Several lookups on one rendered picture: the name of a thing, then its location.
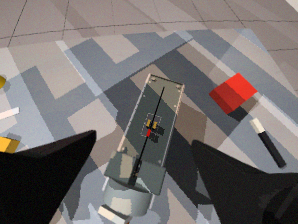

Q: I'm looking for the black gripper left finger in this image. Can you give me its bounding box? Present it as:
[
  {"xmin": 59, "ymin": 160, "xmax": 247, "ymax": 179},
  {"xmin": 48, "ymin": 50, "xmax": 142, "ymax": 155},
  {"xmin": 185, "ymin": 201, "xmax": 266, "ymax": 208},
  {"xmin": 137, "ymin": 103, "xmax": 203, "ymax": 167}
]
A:
[{"xmin": 0, "ymin": 130, "xmax": 97, "ymax": 224}]

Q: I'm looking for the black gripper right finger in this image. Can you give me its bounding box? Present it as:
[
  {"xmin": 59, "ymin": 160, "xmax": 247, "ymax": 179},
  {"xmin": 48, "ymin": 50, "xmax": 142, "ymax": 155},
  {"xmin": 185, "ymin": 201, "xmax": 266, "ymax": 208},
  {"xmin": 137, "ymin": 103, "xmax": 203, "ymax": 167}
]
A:
[{"xmin": 190, "ymin": 140, "xmax": 298, "ymax": 224}]

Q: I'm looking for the red rectangular block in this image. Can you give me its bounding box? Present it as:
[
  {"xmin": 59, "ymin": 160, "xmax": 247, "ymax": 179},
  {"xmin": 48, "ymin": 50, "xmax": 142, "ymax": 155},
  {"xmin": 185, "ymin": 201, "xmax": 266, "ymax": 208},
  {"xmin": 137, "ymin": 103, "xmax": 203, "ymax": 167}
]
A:
[{"xmin": 209, "ymin": 72, "xmax": 257, "ymax": 114}]

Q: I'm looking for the yellow rectangular block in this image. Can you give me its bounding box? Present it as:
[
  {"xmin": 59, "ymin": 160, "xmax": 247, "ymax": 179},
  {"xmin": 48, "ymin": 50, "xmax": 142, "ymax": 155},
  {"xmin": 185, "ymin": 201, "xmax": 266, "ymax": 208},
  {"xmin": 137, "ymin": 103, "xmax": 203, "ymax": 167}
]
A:
[{"xmin": 0, "ymin": 137, "xmax": 20, "ymax": 154}]

